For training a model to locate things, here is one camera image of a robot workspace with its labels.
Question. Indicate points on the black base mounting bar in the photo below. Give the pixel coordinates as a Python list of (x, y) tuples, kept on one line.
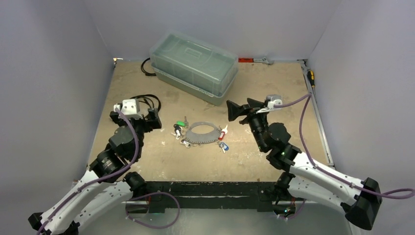
[(158, 196)]

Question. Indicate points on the oval metal keyring plate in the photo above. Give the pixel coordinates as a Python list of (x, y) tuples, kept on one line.
[(202, 138)]

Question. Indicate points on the aluminium rail right side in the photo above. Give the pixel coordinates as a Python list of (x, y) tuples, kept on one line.
[(305, 69)]

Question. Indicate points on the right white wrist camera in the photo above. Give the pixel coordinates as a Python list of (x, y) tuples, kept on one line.
[(272, 103)]

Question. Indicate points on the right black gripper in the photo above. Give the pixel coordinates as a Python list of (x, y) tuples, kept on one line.
[(245, 112)]

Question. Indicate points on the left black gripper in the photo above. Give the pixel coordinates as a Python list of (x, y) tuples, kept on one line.
[(150, 124)]

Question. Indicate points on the blue tagged key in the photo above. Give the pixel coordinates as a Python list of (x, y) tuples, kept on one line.
[(223, 147)]

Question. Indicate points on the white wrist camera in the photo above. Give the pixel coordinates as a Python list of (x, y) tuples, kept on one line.
[(272, 103), (130, 108)]

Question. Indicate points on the red tagged key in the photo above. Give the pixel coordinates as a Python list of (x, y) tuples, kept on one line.
[(223, 133)]

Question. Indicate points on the yellow black screwdriver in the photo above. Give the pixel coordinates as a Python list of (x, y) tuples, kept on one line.
[(311, 78)]

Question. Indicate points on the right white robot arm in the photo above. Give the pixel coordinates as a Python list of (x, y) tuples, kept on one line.
[(305, 177)]

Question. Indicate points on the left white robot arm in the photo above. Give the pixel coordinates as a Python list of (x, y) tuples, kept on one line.
[(108, 180)]

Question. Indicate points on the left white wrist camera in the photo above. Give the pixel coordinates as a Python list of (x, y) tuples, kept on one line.
[(130, 108)]

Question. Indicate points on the translucent green storage box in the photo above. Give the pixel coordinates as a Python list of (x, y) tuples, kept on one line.
[(194, 66)]

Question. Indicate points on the green tagged key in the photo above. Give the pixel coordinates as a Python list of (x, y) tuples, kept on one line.
[(183, 124)]

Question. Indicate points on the red handled wrench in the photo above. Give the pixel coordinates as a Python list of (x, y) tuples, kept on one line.
[(263, 60)]

